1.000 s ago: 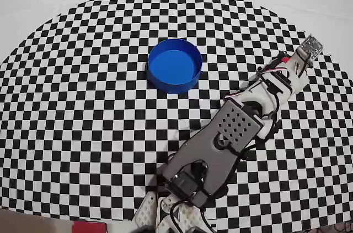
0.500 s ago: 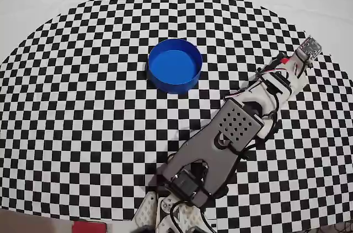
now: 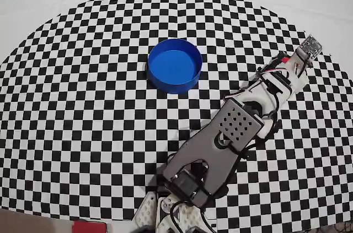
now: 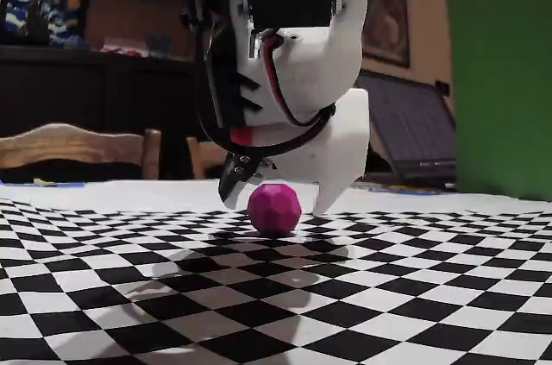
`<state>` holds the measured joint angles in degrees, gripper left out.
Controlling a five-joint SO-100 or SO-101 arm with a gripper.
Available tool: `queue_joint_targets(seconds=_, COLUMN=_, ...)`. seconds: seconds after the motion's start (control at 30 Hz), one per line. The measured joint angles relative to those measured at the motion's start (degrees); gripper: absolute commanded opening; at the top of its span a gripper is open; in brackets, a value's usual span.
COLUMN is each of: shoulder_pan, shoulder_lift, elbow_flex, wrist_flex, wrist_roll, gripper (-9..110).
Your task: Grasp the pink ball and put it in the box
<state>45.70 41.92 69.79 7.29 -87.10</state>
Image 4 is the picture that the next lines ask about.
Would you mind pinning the white gripper with black servo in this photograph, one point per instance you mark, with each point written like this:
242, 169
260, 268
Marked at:
341, 158

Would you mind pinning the pink faceted ball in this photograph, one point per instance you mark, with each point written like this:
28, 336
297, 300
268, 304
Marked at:
274, 209

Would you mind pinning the wooden chair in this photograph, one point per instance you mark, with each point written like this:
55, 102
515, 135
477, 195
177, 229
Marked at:
207, 162
77, 140

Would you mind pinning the dark laptop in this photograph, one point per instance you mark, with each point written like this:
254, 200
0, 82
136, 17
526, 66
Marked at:
409, 123

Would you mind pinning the pink white cloth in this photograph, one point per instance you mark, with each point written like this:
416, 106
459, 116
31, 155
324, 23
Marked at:
121, 46

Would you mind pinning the white paper sheet with checkerboard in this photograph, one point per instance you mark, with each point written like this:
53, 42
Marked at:
129, 296

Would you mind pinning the dark wooden cabinet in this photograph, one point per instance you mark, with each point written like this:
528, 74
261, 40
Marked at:
86, 89

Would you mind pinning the blue tape strip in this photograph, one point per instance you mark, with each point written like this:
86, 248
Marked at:
71, 185

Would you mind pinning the green screen cloth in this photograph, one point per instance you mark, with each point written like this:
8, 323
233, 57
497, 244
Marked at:
504, 80

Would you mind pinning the cream paper scrap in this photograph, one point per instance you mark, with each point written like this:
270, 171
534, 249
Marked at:
45, 182

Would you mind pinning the blue yellow painting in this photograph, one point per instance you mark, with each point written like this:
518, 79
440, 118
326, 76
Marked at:
43, 11

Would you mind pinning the framed wall picture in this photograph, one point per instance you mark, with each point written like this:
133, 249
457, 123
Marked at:
388, 15

